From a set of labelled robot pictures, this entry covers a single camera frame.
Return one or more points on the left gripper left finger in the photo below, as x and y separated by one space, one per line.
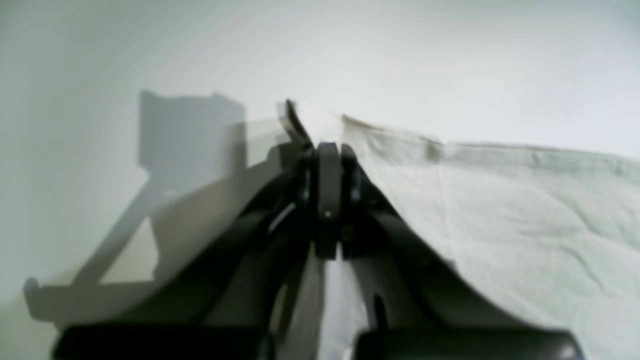
219 306

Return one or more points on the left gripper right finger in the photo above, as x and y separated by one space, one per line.
421 309

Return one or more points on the beige T-shirt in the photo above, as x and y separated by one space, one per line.
549 234

